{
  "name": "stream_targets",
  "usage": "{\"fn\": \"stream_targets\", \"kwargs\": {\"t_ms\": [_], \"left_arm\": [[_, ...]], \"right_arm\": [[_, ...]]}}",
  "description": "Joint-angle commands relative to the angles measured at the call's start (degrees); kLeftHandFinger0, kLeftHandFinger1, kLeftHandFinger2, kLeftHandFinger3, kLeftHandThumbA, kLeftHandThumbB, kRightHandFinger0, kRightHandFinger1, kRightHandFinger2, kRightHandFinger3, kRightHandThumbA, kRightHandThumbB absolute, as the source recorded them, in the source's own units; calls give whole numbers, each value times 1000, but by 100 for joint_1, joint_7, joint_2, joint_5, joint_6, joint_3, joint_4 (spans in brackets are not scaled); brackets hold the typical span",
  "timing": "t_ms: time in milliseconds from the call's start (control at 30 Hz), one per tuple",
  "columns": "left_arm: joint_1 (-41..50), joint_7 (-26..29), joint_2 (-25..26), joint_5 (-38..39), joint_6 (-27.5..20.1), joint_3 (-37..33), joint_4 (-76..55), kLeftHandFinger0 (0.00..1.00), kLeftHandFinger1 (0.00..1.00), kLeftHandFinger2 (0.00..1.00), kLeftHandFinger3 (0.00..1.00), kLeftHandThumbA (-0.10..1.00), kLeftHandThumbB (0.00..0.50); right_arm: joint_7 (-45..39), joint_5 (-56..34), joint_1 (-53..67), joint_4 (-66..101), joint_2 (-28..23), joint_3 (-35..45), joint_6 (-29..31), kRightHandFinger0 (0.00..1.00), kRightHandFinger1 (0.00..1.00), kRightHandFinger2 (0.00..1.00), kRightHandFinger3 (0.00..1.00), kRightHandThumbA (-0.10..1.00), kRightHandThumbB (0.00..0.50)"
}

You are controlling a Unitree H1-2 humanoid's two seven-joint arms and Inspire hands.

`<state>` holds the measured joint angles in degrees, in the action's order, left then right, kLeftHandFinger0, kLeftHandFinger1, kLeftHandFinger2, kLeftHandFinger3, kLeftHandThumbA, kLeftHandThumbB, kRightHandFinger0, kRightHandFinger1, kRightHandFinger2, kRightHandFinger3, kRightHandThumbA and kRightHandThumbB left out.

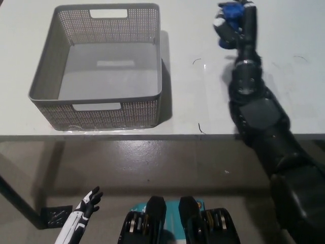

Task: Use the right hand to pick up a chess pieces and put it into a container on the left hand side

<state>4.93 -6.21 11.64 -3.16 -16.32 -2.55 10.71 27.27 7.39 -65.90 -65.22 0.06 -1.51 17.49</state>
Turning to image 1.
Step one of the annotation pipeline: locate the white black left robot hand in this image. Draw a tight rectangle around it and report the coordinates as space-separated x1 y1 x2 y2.
54 186 104 244

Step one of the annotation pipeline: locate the black metal table leg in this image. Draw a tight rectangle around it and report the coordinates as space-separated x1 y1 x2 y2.
0 174 46 231

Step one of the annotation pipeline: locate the black table foot plate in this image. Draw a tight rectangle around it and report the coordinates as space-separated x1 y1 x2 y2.
40 205 72 227

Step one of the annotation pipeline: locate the black teal robot body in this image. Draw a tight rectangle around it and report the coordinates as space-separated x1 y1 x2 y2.
118 195 241 244

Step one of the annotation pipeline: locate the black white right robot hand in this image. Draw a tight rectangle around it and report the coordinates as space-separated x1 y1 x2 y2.
212 0 258 63

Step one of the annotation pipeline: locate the grey perforated plastic basket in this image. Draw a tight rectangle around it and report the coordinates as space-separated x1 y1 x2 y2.
27 3 163 132

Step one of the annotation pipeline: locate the blue rook chess piece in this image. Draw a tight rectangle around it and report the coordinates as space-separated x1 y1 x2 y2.
218 2 245 49

